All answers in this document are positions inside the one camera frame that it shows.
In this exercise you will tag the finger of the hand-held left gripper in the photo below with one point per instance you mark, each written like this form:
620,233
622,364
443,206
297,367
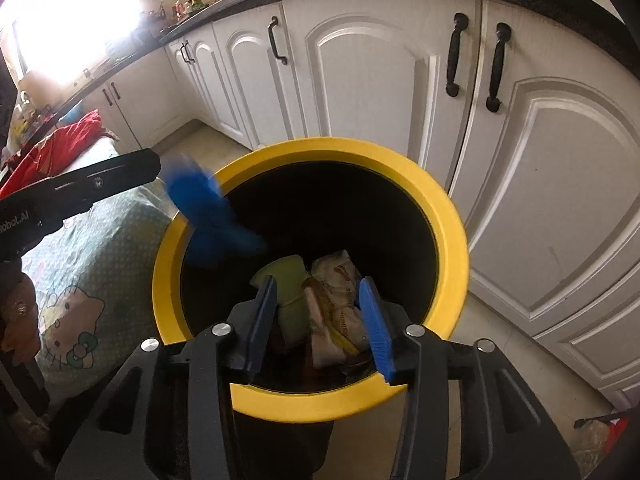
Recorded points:
110,175

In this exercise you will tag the group of condiment bottles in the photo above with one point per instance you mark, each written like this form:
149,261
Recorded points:
191,4

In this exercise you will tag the blue plastic wrapper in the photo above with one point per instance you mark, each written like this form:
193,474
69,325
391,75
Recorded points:
205,210

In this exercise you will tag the crumpled pale bag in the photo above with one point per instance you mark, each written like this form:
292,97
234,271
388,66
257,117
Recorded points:
600,445

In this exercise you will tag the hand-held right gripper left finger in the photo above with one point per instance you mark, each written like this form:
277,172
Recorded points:
262,320

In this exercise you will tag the red cloth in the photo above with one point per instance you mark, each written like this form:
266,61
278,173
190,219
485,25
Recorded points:
55,150

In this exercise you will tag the yellow rimmed trash bin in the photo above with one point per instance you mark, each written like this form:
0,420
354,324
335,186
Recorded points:
440,240

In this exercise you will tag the white plastic bag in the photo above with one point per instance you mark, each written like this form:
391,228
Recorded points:
335,310

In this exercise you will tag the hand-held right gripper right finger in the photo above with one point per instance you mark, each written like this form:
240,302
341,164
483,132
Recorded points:
377,330

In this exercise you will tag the cartoon printed tablecloth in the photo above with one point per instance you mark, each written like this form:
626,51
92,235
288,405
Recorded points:
100,260

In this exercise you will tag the kitchen window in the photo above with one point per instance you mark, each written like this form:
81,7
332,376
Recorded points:
65,5

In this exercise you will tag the person's left hand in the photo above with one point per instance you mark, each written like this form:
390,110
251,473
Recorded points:
22,330

